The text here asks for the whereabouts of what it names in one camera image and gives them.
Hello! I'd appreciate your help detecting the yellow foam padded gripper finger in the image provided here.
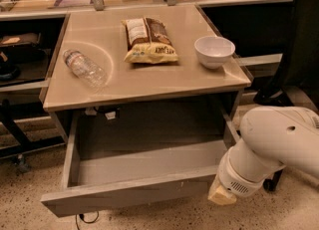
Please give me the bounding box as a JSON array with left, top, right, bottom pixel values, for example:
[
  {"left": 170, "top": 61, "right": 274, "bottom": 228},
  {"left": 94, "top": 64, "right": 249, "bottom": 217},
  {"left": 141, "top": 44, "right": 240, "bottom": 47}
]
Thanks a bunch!
[{"left": 207, "top": 177, "right": 237, "bottom": 205}]

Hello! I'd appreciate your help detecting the grey drawer cabinet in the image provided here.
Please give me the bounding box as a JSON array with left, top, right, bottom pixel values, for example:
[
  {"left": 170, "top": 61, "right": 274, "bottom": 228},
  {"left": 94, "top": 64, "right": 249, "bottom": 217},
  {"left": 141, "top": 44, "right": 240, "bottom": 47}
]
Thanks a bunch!
[{"left": 38, "top": 4, "right": 253, "bottom": 142}]

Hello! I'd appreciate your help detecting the black floor cable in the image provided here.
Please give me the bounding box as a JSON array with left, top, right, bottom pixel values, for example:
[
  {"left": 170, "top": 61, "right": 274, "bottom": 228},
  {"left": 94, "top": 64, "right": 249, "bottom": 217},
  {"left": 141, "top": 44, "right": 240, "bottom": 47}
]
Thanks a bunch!
[{"left": 74, "top": 211, "right": 101, "bottom": 230}]

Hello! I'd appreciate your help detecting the white bowl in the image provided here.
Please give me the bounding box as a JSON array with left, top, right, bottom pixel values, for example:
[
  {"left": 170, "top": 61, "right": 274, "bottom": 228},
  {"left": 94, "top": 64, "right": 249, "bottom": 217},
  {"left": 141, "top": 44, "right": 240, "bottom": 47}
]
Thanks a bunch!
[{"left": 194, "top": 36, "right": 235, "bottom": 69}]

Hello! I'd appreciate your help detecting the grey top drawer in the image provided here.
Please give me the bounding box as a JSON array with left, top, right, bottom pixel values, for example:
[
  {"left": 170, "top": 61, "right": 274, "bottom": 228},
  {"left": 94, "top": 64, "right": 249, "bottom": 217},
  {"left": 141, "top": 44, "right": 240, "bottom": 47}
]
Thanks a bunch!
[{"left": 41, "top": 106, "right": 237, "bottom": 217}]

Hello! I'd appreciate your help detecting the black office chair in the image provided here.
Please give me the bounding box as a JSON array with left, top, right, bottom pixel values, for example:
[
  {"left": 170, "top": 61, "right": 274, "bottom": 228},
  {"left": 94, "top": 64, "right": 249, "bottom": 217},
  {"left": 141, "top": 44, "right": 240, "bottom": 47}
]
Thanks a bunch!
[{"left": 255, "top": 0, "right": 319, "bottom": 178}]

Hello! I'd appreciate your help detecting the clear plastic water bottle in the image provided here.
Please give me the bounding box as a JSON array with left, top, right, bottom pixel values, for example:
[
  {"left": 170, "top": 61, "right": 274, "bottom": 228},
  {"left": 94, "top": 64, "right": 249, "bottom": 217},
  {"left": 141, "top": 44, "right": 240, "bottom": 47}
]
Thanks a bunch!
[{"left": 63, "top": 49, "right": 108, "bottom": 89}]

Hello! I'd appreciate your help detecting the brown yellow snack bag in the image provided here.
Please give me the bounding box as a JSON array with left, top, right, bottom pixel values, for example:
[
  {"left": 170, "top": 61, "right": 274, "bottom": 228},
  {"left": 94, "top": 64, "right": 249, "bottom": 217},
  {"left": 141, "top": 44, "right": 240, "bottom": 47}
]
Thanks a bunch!
[{"left": 123, "top": 17, "right": 178, "bottom": 65}]

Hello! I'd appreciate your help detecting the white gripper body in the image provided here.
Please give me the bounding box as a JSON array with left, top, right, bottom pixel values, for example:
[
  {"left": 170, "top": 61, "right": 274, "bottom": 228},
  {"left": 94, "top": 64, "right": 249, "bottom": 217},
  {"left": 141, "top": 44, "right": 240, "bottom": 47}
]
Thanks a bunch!
[{"left": 217, "top": 151, "right": 263, "bottom": 197}]

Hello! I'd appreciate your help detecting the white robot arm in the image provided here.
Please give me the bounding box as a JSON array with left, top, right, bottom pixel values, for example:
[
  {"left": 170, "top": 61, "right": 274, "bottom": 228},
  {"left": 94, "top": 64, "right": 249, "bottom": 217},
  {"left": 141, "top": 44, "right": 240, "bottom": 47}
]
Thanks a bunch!
[{"left": 208, "top": 107, "right": 319, "bottom": 205}]

